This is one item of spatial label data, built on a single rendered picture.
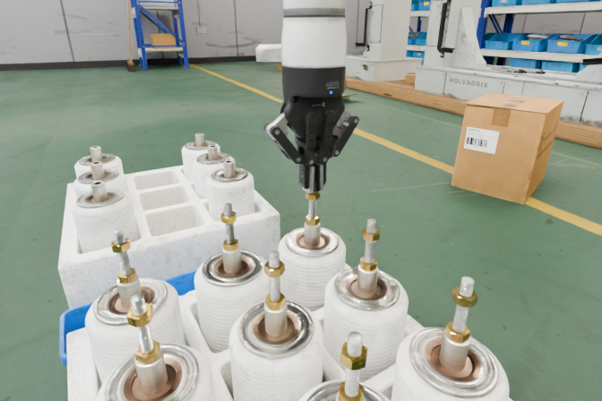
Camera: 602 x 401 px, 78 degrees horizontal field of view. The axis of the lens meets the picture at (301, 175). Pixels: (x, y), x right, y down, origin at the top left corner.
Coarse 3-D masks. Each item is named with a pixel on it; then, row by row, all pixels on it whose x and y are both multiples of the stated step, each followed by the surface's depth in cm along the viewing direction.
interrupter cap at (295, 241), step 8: (296, 232) 54; (304, 232) 54; (320, 232) 54; (328, 232) 54; (288, 240) 52; (296, 240) 52; (304, 240) 53; (320, 240) 53; (328, 240) 52; (336, 240) 52; (288, 248) 51; (296, 248) 51; (304, 248) 51; (312, 248) 51; (320, 248) 51; (328, 248) 51; (336, 248) 51; (304, 256) 49; (312, 256) 49; (320, 256) 49
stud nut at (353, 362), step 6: (342, 348) 25; (366, 348) 25; (342, 354) 25; (348, 354) 25; (360, 354) 25; (366, 354) 25; (342, 360) 25; (348, 360) 25; (354, 360) 24; (360, 360) 24; (348, 366) 25; (354, 366) 25; (360, 366) 25
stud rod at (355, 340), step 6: (348, 336) 25; (354, 336) 25; (360, 336) 25; (348, 342) 25; (354, 342) 24; (360, 342) 24; (348, 348) 25; (354, 348) 25; (360, 348) 25; (354, 354) 25; (348, 372) 26; (354, 372) 25; (348, 378) 26; (354, 378) 26; (348, 384) 26; (354, 384) 26; (348, 390) 26; (354, 390) 26; (348, 396) 26; (354, 396) 26
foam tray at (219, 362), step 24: (192, 312) 50; (312, 312) 49; (72, 336) 46; (192, 336) 46; (72, 360) 42; (216, 360) 42; (72, 384) 40; (96, 384) 40; (216, 384) 40; (384, 384) 40
